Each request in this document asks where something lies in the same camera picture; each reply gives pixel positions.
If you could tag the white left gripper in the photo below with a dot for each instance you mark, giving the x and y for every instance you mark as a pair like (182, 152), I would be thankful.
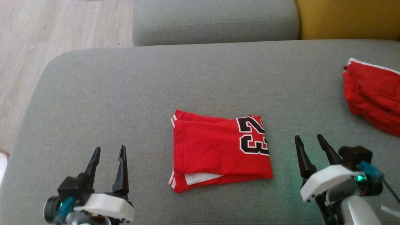
(106, 206)

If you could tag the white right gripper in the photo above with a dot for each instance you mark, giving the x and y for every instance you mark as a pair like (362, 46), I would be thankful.
(328, 181)

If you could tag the red shorts with white band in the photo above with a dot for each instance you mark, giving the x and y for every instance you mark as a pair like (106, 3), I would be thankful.
(375, 93)

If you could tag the red jersey with black number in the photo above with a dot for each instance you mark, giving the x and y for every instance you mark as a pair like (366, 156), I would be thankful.
(218, 150)

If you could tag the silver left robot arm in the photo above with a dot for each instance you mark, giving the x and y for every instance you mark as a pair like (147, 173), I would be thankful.
(84, 218)

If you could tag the white round basket brown rim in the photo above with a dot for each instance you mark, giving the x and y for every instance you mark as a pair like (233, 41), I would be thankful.
(3, 165)

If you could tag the large yellow sofa backrest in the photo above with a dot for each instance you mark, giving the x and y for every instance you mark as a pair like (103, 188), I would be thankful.
(350, 18)

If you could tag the grey sofa seat cushion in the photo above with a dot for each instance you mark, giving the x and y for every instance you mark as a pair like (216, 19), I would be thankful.
(215, 22)

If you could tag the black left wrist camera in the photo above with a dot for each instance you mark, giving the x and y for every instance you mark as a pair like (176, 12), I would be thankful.
(75, 189)

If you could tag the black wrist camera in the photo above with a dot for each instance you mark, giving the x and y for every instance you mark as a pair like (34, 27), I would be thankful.
(356, 156)
(75, 189)

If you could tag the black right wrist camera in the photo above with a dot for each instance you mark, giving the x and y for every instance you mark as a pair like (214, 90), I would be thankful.
(356, 156)

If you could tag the blue right camera connector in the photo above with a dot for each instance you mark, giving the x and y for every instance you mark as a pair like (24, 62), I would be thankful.
(370, 171)

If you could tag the blue camera connector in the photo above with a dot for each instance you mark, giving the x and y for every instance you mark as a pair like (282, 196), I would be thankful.
(65, 209)
(370, 171)

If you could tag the blue left camera connector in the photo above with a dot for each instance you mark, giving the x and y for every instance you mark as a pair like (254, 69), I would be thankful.
(65, 209)

